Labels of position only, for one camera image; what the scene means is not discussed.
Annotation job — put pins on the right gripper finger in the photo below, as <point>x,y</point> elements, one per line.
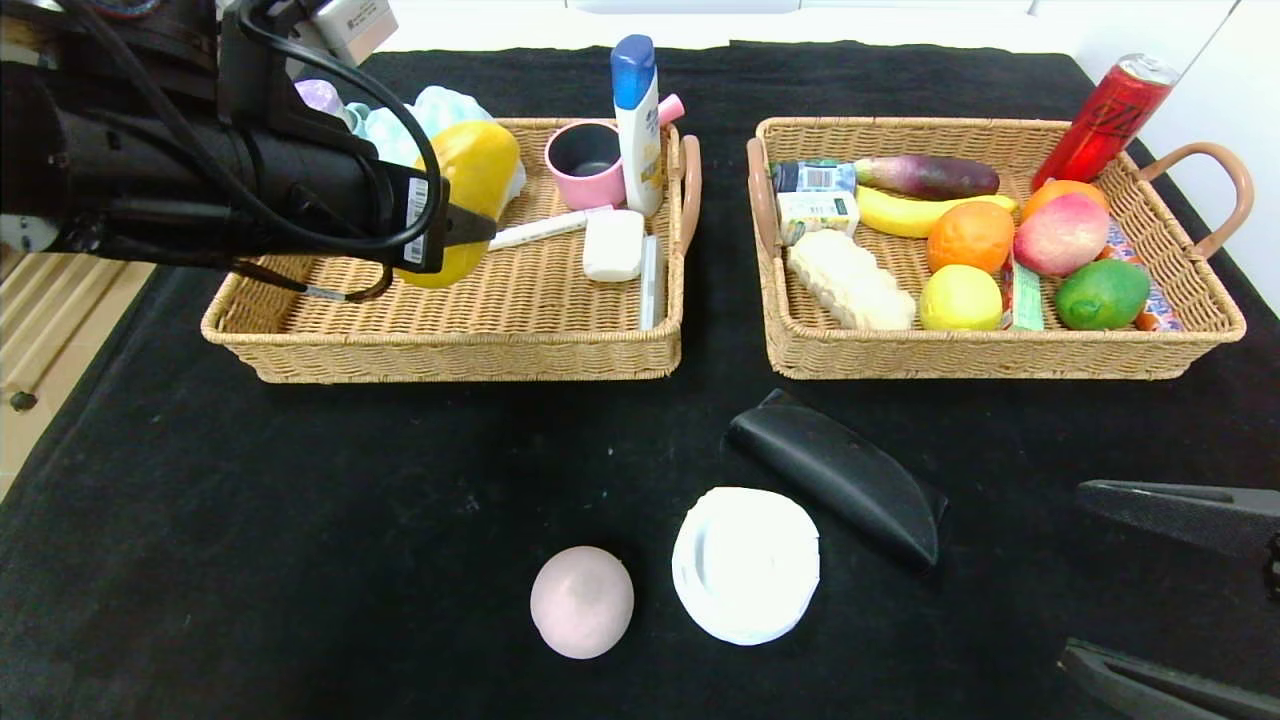
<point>1190,510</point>
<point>1170,695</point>

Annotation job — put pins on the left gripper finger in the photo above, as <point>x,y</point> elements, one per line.
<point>470,230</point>

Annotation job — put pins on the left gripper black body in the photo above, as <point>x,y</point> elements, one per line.
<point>421,222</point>

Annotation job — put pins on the yellow oval bread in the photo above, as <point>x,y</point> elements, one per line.
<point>480,170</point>

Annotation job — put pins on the yellow green lemon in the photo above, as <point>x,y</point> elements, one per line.
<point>960,298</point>

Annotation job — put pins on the striped bread roll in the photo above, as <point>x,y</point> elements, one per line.
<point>850,280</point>

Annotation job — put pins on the white tube with pink cap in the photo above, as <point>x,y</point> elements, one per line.
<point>550,228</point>

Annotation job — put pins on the pink mug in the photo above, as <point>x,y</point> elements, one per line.
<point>575,194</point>

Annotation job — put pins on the light blue bath loofah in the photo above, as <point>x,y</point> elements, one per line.
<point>440,105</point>

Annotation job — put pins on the white soap bar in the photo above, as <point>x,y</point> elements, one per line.
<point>614,248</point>

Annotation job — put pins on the thin white plastic case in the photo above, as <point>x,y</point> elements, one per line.
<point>649,288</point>

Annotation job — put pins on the white shampoo bottle blue cap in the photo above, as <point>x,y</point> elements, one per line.
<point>640,138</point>

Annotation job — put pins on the orange blue snack packet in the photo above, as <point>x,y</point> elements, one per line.
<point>1158,310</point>

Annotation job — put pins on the white table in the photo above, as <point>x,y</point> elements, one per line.
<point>500,25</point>

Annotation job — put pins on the green lime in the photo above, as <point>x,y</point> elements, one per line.
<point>1100,295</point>

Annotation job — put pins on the green snack packet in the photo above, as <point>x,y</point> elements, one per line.
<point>1022,303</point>

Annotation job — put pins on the black table cloth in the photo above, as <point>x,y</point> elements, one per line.
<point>300,500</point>

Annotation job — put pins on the pink peach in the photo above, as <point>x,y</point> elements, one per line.
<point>1060,236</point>

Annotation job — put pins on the small blue carton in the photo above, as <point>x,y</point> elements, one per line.
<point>812,179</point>

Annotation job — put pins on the small white green carton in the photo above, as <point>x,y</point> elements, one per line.
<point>818,212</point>

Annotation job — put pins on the orange fruit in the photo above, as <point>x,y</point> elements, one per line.
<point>968,238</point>

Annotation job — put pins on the black pouch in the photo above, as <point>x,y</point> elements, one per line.
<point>840,475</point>

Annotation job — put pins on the wooden rolling rack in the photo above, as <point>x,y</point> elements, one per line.
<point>60,300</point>

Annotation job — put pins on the pinkish grey ball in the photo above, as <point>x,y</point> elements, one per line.
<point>582,602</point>

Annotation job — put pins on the red soda can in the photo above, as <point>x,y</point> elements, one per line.
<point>1100,122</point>

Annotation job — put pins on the yellow banana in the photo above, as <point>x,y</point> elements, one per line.
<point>895,216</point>

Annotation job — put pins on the purple eggplant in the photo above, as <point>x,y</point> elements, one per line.
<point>930,178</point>

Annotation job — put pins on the white round pad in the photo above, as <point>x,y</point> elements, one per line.
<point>745,565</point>

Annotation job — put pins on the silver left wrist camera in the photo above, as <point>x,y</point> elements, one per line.
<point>350,25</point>

